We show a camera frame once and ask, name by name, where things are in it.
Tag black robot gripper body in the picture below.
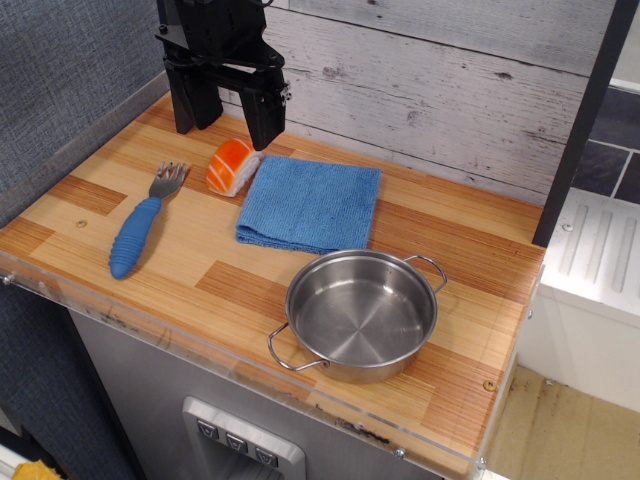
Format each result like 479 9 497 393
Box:
157 1 290 104

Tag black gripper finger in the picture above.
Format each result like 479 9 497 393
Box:
165 63 223 134
240 90 286 150

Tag blue folded cloth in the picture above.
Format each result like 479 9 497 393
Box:
236 156 382 254

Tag yellow object at corner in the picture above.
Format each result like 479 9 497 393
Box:
11 461 62 480

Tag orange and white sushi toy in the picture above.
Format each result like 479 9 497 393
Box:
205 138 264 197

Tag stainless steel pot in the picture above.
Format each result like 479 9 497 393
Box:
285 249 448 384

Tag grey dispenser button panel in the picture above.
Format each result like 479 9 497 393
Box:
182 396 307 479

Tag clear acrylic table edge guard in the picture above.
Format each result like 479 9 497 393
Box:
1 253 488 479

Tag white ridged appliance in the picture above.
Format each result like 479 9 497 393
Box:
517 189 639 411

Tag blue handled metal fork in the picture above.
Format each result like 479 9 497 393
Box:
109 162 188 280

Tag black vertical post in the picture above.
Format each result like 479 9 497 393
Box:
532 0 639 247

